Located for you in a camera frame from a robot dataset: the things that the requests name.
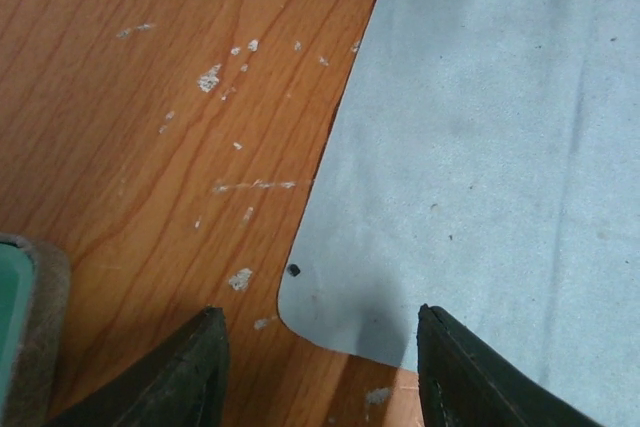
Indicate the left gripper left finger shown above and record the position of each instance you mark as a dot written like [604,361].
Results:
[182,382]

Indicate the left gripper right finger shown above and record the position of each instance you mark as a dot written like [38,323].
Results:
[464,382]

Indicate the blue cleaning cloth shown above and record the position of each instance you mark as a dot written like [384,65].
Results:
[484,159]

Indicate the grey glasses case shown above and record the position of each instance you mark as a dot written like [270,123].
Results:
[35,286]

